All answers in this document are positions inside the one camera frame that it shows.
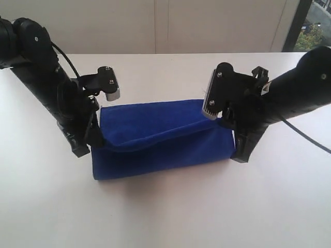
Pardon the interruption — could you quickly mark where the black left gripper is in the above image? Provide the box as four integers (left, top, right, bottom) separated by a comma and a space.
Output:
56, 82, 104, 157

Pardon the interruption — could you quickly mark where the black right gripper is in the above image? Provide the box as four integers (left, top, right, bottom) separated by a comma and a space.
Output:
219, 94, 270, 163

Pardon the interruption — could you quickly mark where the blue microfibre towel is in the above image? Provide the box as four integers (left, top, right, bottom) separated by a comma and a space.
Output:
92, 99, 235, 180

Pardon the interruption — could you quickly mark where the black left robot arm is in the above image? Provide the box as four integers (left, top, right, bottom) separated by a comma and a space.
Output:
1, 18, 104, 158

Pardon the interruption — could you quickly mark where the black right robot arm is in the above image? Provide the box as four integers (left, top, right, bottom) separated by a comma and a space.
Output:
222, 46, 330, 163

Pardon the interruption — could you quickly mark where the green tree outside window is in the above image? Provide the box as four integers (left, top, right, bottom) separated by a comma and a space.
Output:
293, 24, 323, 52

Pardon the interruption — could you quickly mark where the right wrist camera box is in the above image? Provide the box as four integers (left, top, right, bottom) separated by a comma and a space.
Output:
202, 63, 258, 120

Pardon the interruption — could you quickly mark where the black window frame post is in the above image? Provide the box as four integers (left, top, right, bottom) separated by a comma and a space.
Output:
282, 0, 312, 52

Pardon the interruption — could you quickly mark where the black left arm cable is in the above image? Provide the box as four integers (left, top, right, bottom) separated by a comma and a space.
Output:
51, 42, 81, 81

